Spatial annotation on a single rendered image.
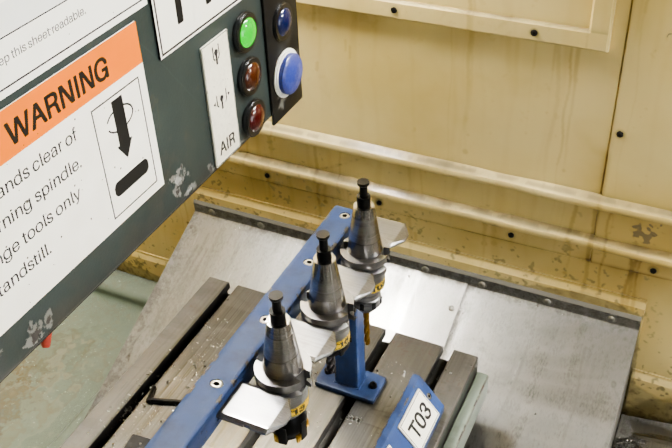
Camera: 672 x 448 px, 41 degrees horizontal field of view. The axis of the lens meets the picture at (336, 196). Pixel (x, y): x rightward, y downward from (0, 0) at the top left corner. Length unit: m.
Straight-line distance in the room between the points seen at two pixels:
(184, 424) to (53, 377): 1.04
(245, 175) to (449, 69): 0.51
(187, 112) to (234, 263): 1.24
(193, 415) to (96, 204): 0.50
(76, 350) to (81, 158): 1.55
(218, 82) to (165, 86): 0.06
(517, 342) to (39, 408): 0.95
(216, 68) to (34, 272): 0.18
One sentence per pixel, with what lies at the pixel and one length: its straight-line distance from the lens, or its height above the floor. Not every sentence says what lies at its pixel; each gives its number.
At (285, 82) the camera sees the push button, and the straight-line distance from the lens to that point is 0.64.
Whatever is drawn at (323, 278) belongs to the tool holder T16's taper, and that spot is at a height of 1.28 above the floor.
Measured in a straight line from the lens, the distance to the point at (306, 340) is 1.04.
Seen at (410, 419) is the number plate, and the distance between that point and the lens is 1.31.
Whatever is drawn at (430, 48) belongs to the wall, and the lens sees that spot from 1.44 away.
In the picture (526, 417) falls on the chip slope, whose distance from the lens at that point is 1.57.
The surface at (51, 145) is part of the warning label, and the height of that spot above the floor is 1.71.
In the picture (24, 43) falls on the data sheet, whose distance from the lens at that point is 0.44.
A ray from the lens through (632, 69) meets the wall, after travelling 1.37.
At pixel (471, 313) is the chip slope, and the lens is 1.64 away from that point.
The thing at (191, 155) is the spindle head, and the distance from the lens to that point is 0.57.
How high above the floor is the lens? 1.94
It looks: 35 degrees down
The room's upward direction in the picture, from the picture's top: 3 degrees counter-clockwise
